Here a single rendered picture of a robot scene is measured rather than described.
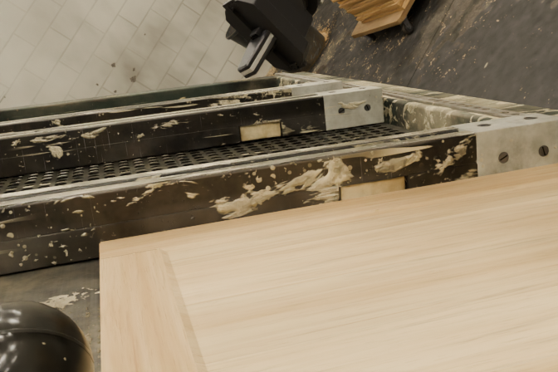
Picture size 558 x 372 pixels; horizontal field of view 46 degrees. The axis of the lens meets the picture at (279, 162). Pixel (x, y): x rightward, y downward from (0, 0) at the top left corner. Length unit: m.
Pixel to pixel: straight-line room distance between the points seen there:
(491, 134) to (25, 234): 0.53
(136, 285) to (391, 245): 0.22
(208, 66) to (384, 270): 5.49
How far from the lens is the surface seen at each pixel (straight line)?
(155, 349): 0.46
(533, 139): 0.85
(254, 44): 0.82
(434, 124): 1.17
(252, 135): 1.27
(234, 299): 0.52
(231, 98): 1.48
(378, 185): 0.76
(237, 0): 0.82
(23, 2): 5.88
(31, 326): 0.17
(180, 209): 0.71
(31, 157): 1.25
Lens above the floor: 1.44
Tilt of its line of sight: 18 degrees down
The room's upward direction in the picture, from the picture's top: 58 degrees counter-clockwise
